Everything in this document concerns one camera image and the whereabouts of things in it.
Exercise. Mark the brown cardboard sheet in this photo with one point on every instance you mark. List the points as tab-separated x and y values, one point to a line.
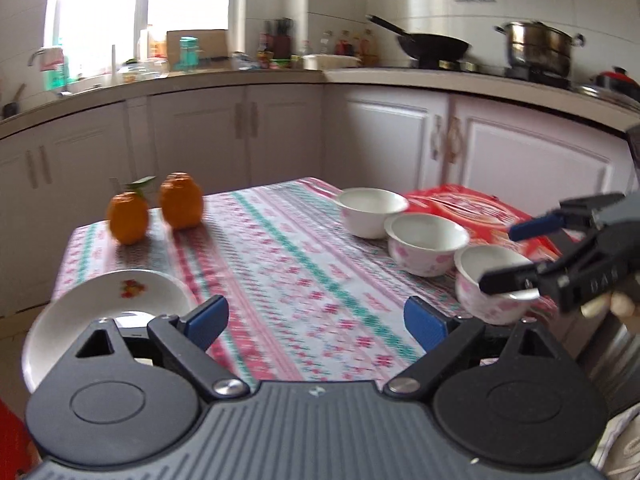
215	47

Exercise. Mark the orange without leaf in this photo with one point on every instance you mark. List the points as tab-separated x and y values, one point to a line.
181	205

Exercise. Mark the knife block with knives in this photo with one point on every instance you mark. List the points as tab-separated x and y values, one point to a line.
283	40

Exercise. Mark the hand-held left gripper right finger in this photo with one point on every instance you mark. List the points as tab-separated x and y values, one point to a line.
424	322

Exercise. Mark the teal jar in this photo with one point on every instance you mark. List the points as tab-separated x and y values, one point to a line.
189	55

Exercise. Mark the gas stove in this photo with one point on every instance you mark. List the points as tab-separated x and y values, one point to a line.
500	71

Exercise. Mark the black wok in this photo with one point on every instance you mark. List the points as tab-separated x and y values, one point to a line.
435	46

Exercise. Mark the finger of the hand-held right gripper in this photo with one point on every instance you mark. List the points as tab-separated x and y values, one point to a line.
537	226
510	277

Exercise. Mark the large clear plastic bottle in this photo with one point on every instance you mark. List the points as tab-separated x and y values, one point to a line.
146	42

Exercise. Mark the kitchen window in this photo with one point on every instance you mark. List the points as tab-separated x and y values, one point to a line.
140	0

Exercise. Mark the patterned striped tablecloth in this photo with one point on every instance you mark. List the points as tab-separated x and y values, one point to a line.
300	270

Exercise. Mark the red label bottle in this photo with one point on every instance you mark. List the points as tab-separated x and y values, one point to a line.
343	45

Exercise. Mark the cooking oil bottle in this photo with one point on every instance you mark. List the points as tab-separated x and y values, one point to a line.
369	44

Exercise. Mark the clear small bottle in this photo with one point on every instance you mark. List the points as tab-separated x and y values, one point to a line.
326	45

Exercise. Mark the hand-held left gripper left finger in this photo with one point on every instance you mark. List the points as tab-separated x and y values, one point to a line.
207	321

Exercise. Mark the white plate with fruit print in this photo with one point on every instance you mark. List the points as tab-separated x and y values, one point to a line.
100	310

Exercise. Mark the dark sauce bottle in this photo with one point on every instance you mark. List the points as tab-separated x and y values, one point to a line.
264	52

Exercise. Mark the white plastic tray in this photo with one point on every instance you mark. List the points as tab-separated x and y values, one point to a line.
330	61

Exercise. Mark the steel cooking pot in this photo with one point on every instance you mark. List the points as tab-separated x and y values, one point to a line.
542	47

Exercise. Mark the red gift box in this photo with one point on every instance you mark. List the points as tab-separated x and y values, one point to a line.
480	210

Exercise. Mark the white kitchen cabinets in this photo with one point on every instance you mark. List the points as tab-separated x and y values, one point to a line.
380	130

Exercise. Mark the small black pan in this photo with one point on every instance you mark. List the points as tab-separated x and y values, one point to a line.
11	107

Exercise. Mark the stack of white cups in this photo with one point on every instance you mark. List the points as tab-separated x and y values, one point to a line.
113	65

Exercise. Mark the metal faucet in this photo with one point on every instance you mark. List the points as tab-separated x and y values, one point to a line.
37	55

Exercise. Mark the person's right hand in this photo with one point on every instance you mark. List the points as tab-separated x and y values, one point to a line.
622	306

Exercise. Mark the orange with green leaf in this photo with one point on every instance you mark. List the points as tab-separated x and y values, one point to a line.
127	220

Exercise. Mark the green dish soap bottle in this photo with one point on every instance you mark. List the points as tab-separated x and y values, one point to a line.
56	77

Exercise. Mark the white bowl with pink flowers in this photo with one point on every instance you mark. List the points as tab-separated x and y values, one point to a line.
480	305
425	250
370	212

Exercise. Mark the glass pitcher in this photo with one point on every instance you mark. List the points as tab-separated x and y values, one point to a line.
157	67

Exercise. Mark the red dish cloth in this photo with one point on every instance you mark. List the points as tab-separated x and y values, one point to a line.
50	60

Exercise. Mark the red pot lid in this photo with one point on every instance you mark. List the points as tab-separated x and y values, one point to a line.
617	80

